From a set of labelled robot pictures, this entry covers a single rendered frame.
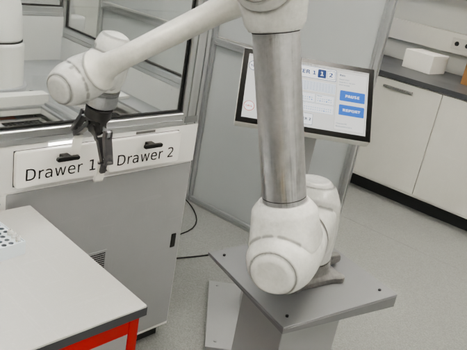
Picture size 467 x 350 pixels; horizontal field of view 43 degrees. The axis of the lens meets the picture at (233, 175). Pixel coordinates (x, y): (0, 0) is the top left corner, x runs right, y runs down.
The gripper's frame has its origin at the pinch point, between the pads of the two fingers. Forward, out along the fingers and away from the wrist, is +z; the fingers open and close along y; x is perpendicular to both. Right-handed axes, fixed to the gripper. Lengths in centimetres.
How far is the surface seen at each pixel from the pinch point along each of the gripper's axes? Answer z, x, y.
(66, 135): -3.8, 1.5, 10.6
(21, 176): 5.8, 15.9, 7.0
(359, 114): -19, -104, -20
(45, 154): 0.3, 8.8, 8.2
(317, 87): -22, -95, -3
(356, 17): -37, -158, 33
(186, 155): 10, -48, 8
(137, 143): 0.9, -24.0, 8.1
